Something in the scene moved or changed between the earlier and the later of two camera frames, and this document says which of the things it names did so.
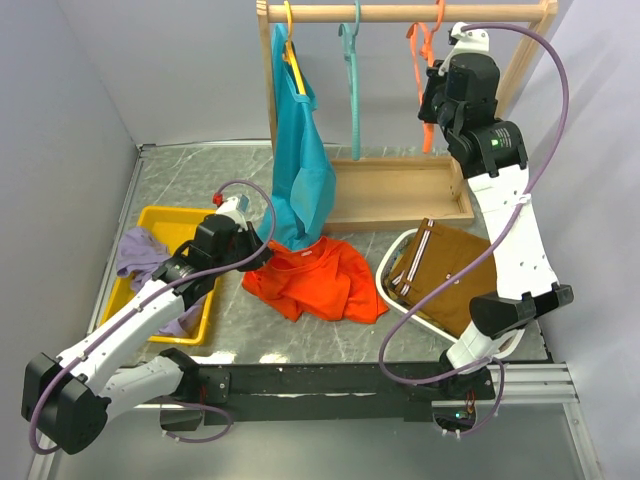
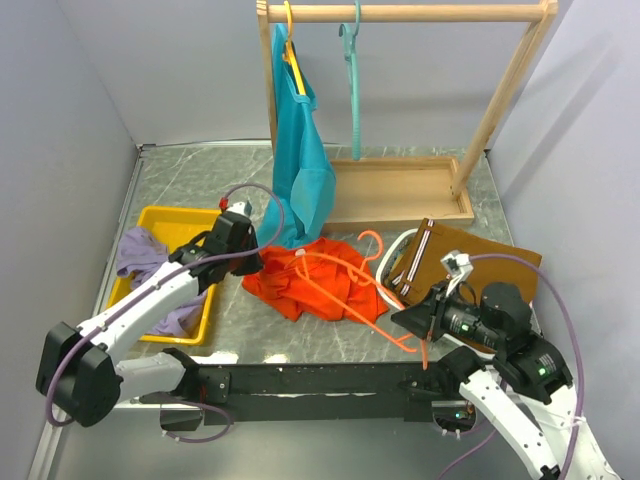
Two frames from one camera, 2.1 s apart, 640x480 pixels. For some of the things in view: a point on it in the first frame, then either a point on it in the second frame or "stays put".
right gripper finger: [435, 87] to [418, 319]
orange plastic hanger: [423, 48] to [349, 310]
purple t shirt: [139, 251] stays put
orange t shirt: [327, 279] stays put
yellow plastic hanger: [290, 52] stays put
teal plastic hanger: [351, 38] stays put
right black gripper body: [445, 116] to [463, 319]
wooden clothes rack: [393, 192] stays put
